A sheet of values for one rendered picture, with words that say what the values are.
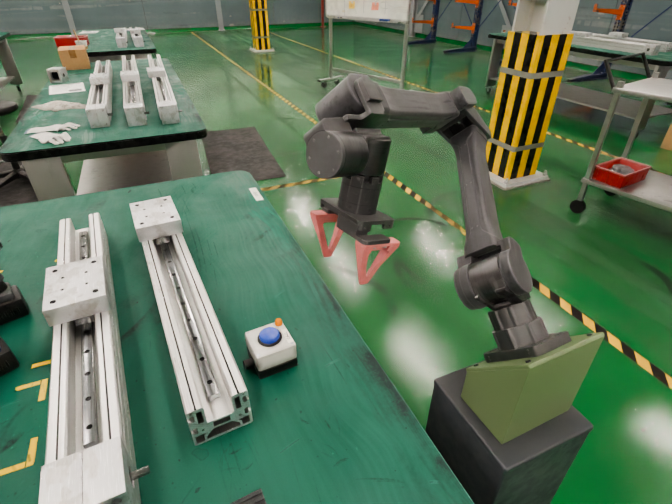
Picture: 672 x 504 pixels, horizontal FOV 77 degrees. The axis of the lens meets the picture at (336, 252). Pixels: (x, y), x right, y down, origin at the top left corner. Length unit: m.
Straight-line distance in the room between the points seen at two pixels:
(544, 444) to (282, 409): 0.45
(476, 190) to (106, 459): 0.74
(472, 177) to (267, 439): 0.60
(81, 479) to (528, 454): 0.67
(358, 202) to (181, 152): 1.92
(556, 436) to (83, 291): 0.92
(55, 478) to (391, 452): 0.48
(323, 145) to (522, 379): 0.44
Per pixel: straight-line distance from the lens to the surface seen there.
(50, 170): 2.50
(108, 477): 0.70
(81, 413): 0.86
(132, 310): 1.10
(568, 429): 0.88
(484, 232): 0.78
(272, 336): 0.83
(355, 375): 0.86
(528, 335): 0.75
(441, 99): 0.88
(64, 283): 1.03
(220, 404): 0.78
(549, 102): 3.76
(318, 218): 0.65
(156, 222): 1.17
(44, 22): 15.69
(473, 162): 0.89
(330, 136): 0.51
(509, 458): 0.81
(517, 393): 0.72
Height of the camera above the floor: 1.43
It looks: 33 degrees down
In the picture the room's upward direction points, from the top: straight up
